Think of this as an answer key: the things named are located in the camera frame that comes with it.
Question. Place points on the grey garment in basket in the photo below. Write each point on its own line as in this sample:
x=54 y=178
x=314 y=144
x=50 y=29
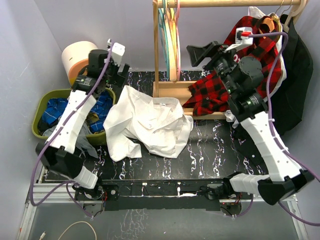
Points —
x=83 y=144

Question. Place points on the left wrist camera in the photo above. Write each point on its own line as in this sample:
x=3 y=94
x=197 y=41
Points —
x=116 y=50

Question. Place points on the aluminium frame rail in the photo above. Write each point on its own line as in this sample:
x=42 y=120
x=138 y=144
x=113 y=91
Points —
x=57 y=216

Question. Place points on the blue garment in basket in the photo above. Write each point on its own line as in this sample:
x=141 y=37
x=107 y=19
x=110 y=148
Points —
x=95 y=119

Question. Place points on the round pastel drawer cabinet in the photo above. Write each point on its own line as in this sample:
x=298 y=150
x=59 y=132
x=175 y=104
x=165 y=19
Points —
x=74 y=57

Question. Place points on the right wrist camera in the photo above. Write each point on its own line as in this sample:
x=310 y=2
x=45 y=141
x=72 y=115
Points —
x=242 y=39

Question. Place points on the white shirt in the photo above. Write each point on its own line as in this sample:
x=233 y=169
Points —
x=159 y=123

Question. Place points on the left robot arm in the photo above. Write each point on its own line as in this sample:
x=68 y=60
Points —
x=57 y=152

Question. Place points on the orange wooden hanger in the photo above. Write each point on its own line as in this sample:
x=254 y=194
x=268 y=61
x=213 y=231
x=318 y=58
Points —
x=272 y=23

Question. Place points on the black garment on rack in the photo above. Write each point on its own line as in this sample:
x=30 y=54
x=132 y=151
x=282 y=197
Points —
x=288 y=102

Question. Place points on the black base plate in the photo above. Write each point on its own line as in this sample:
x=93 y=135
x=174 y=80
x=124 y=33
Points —
x=169 y=194

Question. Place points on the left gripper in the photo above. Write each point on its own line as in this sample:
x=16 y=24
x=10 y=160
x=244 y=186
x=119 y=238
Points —
x=116 y=80

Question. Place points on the red plaid shirt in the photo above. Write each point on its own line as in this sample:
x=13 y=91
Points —
x=208 y=95

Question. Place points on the wooden clothes rack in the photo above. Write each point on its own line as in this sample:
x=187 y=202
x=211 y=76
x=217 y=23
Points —
x=179 y=89

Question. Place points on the olive green laundry basket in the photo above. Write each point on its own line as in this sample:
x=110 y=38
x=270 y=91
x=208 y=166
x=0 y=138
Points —
x=94 y=139

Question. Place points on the cream wooden hanger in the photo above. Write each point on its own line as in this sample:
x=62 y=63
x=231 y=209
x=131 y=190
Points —
x=294 y=15

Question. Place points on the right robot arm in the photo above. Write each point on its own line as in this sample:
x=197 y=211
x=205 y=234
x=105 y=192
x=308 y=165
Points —
x=285 y=177

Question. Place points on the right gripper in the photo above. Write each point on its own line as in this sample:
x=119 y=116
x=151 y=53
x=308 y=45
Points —
x=198 y=54

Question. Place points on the pink hanger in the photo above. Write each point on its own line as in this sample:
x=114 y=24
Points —
x=178 y=47

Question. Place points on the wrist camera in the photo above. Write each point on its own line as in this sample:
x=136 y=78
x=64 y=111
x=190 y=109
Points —
x=116 y=50
x=242 y=39

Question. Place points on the yellow hanger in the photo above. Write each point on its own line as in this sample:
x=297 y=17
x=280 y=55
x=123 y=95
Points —
x=170 y=23

